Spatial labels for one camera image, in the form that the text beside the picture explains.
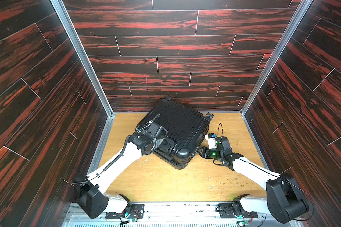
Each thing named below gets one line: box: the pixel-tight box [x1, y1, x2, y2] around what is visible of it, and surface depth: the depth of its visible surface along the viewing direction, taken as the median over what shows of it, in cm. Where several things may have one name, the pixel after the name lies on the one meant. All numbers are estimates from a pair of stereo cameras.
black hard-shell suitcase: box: [135, 96, 214, 170], surface depth 82 cm
